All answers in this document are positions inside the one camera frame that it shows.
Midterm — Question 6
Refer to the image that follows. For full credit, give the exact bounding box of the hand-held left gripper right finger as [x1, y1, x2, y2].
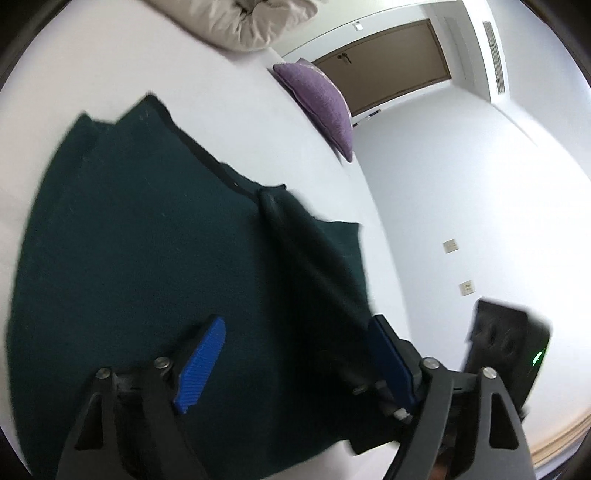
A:
[368, 315, 537, 480]

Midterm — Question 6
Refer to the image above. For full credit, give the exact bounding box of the beige folded duvet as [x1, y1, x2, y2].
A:
[143, 0, 321, 51]

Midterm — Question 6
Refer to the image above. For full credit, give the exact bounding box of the dark green knit sweater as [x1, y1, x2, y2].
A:
[6, 93, 408, 480]

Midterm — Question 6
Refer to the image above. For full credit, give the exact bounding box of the purple cushion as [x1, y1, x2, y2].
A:
[272, 58, 354, 163]

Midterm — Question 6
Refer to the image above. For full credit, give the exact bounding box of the white air vent grille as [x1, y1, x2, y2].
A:
[482, 21, 507, 94]

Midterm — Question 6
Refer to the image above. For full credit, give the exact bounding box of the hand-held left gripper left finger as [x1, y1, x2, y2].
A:
[55, 315, 227, 480]

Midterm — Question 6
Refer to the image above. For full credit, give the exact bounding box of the bed with white sheet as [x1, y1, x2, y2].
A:
[0, 0, 414, 480]

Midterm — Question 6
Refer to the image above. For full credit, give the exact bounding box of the brown wooden door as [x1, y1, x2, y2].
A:
[311, 19, 452, 116]

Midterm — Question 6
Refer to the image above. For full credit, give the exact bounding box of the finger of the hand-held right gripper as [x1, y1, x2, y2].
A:
[342, 344, 416, 455]

